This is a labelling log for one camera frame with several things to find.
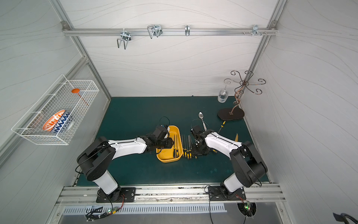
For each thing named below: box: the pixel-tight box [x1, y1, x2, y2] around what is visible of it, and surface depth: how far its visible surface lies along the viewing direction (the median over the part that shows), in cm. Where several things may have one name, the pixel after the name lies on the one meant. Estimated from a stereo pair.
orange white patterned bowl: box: [42, 109, 71, 133], surface depth 62 cm
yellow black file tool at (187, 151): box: [186, 134, 190, 160], surface depth 89 cm
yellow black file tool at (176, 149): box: [175, 134, 179, 158], surface depth 90 cm
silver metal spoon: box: [198, 111, 208, 132], surface depth 110 cm
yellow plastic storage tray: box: [155, 125, 184, 163], surface depth 88 cm
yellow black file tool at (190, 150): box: [187, 134, 193, 160], surface depth 90 cm
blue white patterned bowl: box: [51, 110, 73, 133], surface depth 60 cm
